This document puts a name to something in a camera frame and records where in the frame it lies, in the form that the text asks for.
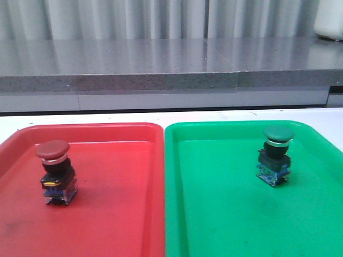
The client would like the white container in background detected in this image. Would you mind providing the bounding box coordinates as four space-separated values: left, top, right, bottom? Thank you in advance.
314 0 342 41

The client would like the green plastic tray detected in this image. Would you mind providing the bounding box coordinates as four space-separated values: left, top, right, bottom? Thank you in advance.
165 120 342 256

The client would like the red mushroom push button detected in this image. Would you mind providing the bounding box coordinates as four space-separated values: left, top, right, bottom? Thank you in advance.
35 140 78 205

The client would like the red plastic tray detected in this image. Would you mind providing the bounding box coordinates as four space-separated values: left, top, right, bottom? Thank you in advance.
1 123 165 256

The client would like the green mushroom push button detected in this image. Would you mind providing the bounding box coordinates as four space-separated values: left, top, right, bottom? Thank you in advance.
256 126 294 187

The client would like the grey stone platform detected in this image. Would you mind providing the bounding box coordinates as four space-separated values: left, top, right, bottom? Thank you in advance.
1 37 342 113

